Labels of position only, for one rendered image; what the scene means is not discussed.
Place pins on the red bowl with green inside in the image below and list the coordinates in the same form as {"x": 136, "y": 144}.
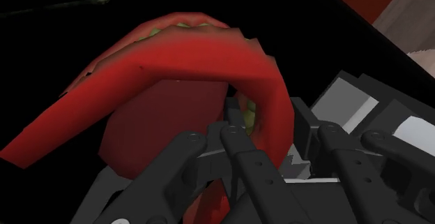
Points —
{"x": 176, "y": 60}

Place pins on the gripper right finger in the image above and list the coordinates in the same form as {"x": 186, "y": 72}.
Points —
{"x": 356, "y": 175}

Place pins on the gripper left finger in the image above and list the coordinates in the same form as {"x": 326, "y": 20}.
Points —
{"x": 253, "y": 175}

